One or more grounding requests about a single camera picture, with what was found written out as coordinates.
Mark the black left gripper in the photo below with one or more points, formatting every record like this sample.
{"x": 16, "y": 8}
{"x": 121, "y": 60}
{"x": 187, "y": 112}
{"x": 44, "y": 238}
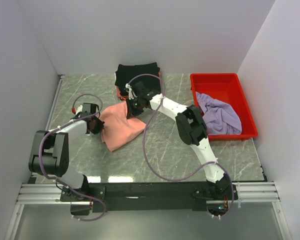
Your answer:
{"x": 96, "y": 125}

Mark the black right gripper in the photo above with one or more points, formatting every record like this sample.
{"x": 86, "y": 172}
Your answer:
{"x": 133, "y": 110}

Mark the salmon pink t shirt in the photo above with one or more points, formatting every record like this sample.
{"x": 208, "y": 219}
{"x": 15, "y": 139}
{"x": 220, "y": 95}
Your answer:
{"x": 118, "y": 130}

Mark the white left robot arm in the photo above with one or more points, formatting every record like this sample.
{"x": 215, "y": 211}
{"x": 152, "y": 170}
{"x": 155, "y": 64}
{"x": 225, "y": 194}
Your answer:
{"x": 50, "y": 156}

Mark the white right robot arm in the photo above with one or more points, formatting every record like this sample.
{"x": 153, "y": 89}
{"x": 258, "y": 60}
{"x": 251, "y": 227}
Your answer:
{"x": 192, "y": 131}

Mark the red patterned folded t shirt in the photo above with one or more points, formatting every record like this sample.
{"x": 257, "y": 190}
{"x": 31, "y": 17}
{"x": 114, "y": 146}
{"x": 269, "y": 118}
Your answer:
{"x": 119, "y": 96}

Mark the black folded t shirt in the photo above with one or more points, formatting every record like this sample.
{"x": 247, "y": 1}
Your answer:
{"x": 125, "y": 73}

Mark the lavender t shirt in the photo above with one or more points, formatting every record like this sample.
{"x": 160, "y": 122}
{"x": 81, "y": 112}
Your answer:
{"x": 220, "y": 118}

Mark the red plastic bin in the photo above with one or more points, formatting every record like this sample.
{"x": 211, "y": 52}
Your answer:
{"x": 226, "y": 87}

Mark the aluminium left side rail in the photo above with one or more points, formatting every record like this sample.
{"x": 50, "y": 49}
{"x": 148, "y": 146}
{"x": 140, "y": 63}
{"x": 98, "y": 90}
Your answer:
{"x": 48, "y": 98}

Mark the aluminium rail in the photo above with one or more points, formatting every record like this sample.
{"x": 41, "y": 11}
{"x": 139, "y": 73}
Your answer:
{"x": 247, "y": 192}
{"x": 48, "y": 98}

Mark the aluminium front rail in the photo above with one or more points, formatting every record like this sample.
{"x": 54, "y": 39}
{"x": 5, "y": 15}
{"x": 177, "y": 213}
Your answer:
{"x": 247, "y": 192}

